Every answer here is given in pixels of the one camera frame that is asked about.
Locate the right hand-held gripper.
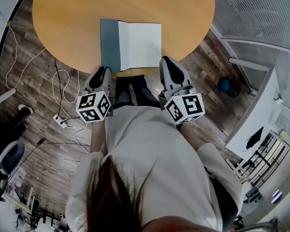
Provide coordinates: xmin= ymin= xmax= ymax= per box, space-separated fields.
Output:
xmin=159 ymin=56 xmax=205 ymax=125

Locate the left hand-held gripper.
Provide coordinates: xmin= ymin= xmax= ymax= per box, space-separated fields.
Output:
xmin=76 ymin=66 xmax=112 ymax=125

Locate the grey notebook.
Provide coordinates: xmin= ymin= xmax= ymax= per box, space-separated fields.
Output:
xmin=100 ymin=18 xmax=162 ymax=74

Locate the person's left forearm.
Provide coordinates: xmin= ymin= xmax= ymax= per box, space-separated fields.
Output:
xmin=90 ymin=122 xmax=107 ymax=153

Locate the person's right forearm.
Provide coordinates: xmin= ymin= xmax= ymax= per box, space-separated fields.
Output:
xmin=177 ymin=119 xmax=203 ymax=152

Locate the person's left leg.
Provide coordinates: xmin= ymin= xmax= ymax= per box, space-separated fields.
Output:
xmin=113 ymin=77 xmax=132 ymax=110

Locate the person's leg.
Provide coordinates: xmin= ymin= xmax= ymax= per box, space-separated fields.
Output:
xmin=131 ymin=75 xmax=160 ymax=108
xmin=113 ymin=77 xmax=132 ymax=110

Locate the person's right leg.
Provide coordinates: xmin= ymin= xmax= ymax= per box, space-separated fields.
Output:
xmin=131 ymin=75 xmax=160 ymax=108

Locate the white power strip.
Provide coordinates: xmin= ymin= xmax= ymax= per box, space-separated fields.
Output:
xmin=52 ymin=114 xmax=68 ymax=130

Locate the person's white sweatshirt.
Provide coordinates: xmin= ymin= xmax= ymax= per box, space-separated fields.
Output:
xmin=65 ymin=105 xmax=244 ymax=232

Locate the white metal bar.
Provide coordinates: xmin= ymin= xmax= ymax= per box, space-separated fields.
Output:
xmin=0 ymin=88 xmax=16 ymax=111

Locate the black cloth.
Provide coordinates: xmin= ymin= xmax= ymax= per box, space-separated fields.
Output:
xmin=246 ymin=126 xmax=264 ymax=150

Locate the black and white office chair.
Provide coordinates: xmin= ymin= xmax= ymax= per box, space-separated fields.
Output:
xmin=0 ymin=140 xmax=26 ymax=176

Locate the black metal rack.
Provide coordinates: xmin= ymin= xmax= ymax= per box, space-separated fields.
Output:
xmin=241 ymin=133 xmax=290 ymax=186

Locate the thin black cable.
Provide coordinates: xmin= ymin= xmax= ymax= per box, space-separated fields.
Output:
xmin=54 ymin=58 xmax=64 ymax=117

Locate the looped white cable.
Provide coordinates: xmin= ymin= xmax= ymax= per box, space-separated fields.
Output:
xmin=51 ymin=69 xmax=81 ymax=121

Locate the black cable with adapter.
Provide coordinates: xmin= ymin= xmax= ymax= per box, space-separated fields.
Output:
xmin=7 ymin=138 xmax=92 ymax=186

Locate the long white cable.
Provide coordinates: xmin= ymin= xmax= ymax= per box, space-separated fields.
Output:
xmin=5 ymin=24 xmax=48 ymax=90

